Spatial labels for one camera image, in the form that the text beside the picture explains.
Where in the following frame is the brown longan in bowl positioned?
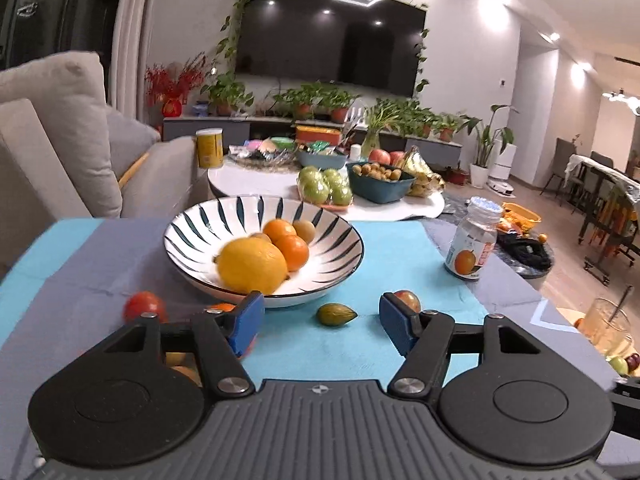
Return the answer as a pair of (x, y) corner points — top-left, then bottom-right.
(293, 220), (316, 245)

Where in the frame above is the small green olive fruit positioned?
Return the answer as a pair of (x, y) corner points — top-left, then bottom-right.
(316, 304), (358, 327)

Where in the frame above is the red flower decoration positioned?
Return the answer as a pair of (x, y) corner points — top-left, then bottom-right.
(144, 52), (207, 118)

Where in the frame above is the tall potted plant white pot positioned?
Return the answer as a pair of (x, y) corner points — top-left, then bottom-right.
(459, 104), (518, 188)

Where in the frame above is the bunch of bananas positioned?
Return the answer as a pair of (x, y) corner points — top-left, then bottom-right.
(397, 146), (445, 198)

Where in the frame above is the orange box on table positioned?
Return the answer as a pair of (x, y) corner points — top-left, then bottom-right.
(295, 125), (341, 146)

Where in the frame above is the beige sofa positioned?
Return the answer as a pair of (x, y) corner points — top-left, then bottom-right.
(1, 51), (208, 272)

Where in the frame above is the dining table with chairs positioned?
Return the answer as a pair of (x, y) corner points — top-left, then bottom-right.
(549, 139), (639, 285)

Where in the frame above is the large yellow orange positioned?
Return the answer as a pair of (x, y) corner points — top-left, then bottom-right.
(215, 237), (288, 296)

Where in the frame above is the white round coffee table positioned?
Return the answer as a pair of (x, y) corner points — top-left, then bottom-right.
(207, 157), (446, 221)

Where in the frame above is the tray of green apples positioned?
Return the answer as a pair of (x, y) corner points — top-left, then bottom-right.
(296, 166), (354, 210)

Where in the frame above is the teal bowl of longans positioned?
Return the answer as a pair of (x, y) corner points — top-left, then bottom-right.
(346, 162), (416, 205)

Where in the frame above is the white blue striped bowl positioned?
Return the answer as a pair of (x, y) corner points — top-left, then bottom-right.
(163, 195), (364, 309)

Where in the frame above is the small orange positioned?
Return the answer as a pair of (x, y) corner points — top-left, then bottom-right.
(262, 218), (297, 244)

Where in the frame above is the blue grey tablecloth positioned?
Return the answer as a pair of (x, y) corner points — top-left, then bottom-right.
(1, 219), (615, 479)

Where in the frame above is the clear vitamin bottle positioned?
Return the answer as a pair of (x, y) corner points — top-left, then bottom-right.
(445, 196), (503, 281)

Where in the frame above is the wall mounted black television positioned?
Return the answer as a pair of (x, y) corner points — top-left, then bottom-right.
(235, 0), (426, 96)

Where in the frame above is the orange basket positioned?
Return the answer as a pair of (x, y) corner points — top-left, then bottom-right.
(502, 202), (541, 233)

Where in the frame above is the small red tomato fruit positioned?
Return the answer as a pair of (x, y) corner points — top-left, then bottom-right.
(122, 290), (168, 323)

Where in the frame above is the grey tv console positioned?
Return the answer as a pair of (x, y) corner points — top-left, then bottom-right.
(162, 116), (462, 169)

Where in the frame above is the dark marble side table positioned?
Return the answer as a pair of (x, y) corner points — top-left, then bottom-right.
(440, 192), (555, 290)

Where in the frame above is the yellow tin can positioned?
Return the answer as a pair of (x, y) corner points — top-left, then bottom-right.
(195, 128), (224, 169)

